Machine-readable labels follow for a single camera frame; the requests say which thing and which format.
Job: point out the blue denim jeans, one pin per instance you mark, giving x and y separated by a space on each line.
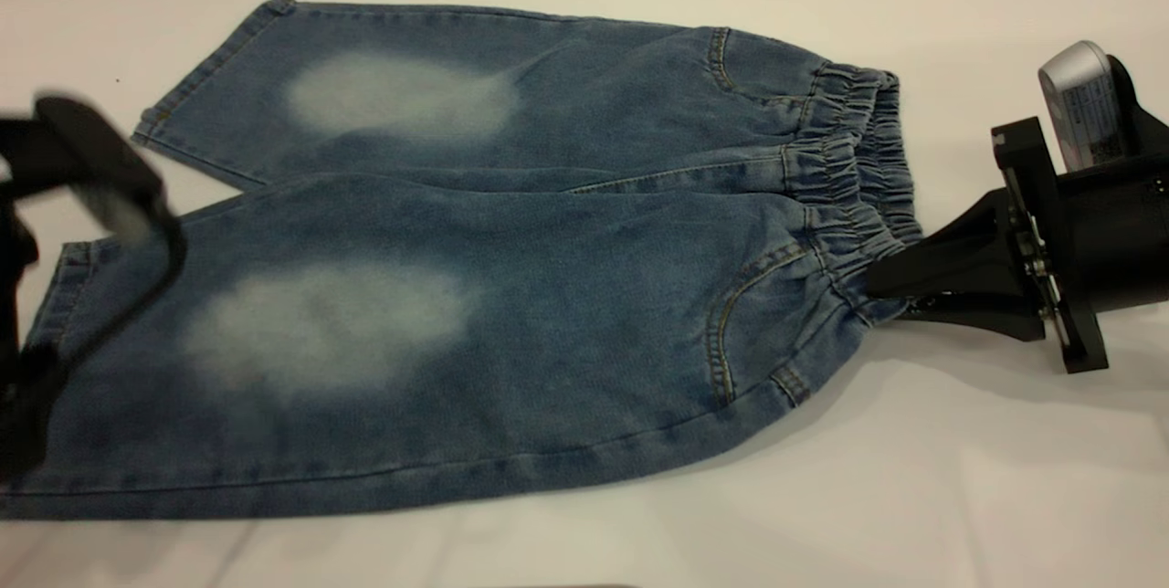
548 296

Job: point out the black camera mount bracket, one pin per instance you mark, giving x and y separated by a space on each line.
1142 127

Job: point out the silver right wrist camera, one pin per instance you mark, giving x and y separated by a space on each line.
1082 104

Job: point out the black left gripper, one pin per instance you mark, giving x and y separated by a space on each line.
7 296

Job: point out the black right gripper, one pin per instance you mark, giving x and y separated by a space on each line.
1114 241

